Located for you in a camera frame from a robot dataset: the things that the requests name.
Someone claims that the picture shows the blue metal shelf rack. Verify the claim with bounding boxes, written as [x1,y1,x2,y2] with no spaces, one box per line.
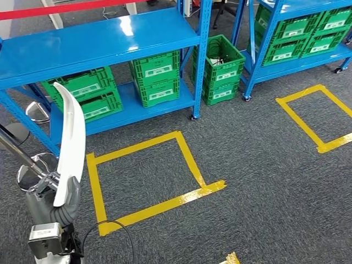
[0,0,213,158]
[230,0,352,102]

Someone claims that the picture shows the black office chair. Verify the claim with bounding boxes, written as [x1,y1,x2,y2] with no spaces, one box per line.
[211,0,237,31]

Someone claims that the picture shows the red barrier belt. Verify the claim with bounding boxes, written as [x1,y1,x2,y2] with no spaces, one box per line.
[0,0,150,21]

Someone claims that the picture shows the dark metal stanchion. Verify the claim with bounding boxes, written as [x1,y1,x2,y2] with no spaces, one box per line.
[0,122,31,151]

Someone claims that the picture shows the yellow floor tape square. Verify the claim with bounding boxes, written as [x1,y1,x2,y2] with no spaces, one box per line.
[86,130,227,238]

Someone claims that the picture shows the white desk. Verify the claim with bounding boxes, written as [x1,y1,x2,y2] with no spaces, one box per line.
[40,0,138,31]

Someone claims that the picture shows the chrome stanchion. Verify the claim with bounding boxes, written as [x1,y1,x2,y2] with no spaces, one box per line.
[25,101,52,125]
[0,125,60,193]

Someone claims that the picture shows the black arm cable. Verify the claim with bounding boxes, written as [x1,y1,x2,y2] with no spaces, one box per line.
[81,219,136,264]

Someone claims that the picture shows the black cable bundle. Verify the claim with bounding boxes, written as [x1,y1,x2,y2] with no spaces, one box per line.
[209,38,230,67]

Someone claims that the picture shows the white curved plastic part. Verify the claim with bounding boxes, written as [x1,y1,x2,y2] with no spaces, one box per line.
[53,81,87,208]

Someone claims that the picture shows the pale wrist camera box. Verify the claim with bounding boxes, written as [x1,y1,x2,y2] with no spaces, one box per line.
[27,222,64,261]

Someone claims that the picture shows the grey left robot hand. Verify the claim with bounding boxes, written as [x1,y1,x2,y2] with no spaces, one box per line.
[26,172,81,225]

